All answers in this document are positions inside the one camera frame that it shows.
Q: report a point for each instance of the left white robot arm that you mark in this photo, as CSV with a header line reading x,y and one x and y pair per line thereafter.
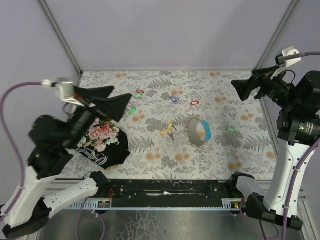
x,y
29,209

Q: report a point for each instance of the yellow key tag lower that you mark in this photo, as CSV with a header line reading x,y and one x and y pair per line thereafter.
x,y
164,133

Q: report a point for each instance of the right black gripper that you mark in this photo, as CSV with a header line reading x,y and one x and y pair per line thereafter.
x,y
261,81

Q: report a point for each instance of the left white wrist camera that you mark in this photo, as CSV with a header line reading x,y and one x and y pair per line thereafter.
x,y
65,90

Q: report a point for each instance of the white cable duct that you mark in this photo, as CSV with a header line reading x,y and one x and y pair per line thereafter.
x,y
91,204
231,204

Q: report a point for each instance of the right aluminium frame post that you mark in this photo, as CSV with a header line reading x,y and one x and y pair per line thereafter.
x,y
277,33

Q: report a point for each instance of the left aluminium frame post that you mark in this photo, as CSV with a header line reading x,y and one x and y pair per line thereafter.
x,y
60,36

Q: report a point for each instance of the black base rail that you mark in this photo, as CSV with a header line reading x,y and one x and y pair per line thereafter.
x,y
169,193

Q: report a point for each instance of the green key tag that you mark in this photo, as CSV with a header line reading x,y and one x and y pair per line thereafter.
x,y
132,111
138,96
231,129

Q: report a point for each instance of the floral table mat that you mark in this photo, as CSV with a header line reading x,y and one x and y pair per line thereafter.
x,y
154,156

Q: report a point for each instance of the red key tag right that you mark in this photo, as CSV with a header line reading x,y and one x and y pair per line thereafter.
x,y
193,103

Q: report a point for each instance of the black floral cloth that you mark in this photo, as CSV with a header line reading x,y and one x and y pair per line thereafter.
x,y
104,144

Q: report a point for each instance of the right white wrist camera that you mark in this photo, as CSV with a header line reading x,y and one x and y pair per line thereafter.
x,y
286,59

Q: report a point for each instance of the yellow key tag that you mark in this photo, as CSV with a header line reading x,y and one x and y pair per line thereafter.
x,y
164,133
170,126

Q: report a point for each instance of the right white cable duct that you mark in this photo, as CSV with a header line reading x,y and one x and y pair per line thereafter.
x,y
231,204

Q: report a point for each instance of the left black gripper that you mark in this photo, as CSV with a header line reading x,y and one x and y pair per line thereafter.
x,y
89,104

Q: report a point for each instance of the yellow key tag upper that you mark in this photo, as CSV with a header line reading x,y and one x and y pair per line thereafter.
x,y
170,126

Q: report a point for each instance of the aluminium frame post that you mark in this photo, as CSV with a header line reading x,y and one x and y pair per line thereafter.
x,y
277,33
60,36

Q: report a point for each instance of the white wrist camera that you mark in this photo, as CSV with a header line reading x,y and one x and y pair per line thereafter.
x,y
286,59
65,90

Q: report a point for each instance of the left white cable duct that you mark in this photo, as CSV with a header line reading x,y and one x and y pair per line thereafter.
x,y
91,204

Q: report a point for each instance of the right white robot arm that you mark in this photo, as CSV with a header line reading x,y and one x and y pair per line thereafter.
x,y
298,136

